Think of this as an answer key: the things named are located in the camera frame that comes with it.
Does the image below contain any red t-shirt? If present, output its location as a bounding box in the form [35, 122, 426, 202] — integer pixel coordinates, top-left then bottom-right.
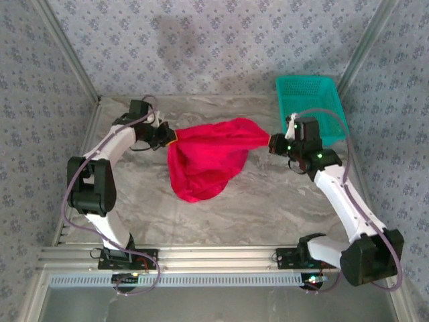
[166, 117, 271, 203]

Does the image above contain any teal plastic basket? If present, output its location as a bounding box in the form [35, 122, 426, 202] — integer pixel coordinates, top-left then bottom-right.
[275, 74, 351, 147]

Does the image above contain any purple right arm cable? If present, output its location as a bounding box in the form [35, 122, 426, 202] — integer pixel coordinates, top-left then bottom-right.
[293, 107, 403, 295]

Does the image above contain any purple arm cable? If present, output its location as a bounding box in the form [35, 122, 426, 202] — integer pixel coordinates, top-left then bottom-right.
[62, 95, 162, 297]
[293, 107, 403, 295]

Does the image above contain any aluminium table side rail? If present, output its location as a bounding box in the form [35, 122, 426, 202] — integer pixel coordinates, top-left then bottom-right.
[345, 137, 385, 235]
[52, 96, 103, 248]

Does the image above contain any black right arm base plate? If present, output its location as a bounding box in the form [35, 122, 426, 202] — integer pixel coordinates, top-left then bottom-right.
[275, 247, 338, 270]

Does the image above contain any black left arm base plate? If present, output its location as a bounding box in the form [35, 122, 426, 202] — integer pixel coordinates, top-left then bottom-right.
[97, 248, 160, 270]

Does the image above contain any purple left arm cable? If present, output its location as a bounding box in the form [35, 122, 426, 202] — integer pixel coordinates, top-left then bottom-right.
[62, 95, 162, 297]

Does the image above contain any aluminium mounting rail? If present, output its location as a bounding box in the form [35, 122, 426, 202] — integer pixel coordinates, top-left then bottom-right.
[35, 244, 402, 272]

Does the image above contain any aluminium frame post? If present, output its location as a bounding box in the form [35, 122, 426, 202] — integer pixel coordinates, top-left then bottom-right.
[336, 0, 402, 95]
[33, 0, 101, 101]

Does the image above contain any grey slotted cable duct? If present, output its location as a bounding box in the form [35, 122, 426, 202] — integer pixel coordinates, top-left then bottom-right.
[49, 272, 305, 288]

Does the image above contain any aluminium frame leg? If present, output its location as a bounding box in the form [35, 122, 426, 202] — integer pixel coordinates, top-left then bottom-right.
[18, 270, 51, 322]
[383, 270, 418, 322]

